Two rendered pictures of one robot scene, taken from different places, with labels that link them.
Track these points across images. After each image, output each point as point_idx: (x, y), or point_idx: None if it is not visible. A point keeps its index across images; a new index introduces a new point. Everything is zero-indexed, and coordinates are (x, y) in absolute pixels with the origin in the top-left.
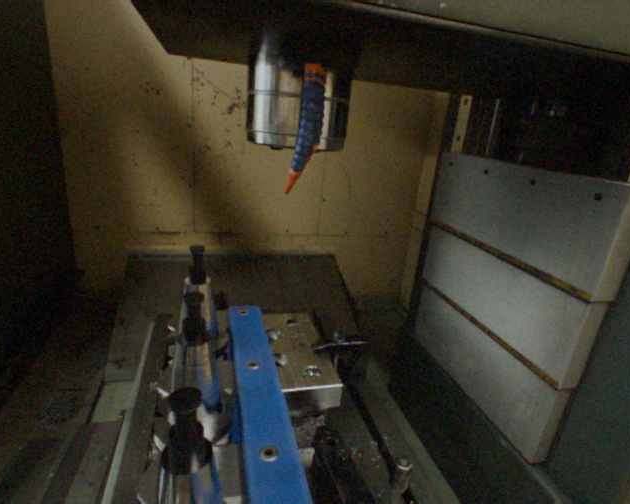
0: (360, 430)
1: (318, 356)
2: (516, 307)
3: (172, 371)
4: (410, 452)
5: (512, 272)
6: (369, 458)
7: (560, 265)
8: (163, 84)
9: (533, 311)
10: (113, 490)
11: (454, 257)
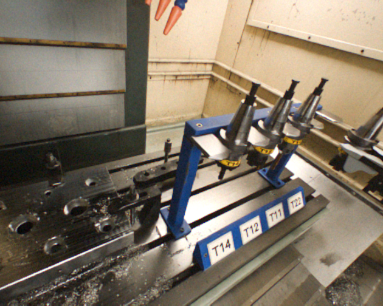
0: (113, 176)
1: (69, 180)
2: (87, 70)
3: (289, 113)
4: (126, 158)
5: (75, 51)
6: (133, 172)
7: (106, 36)
8: None
9: (99, 67)
10: (193, 299)
11: (6, 62)
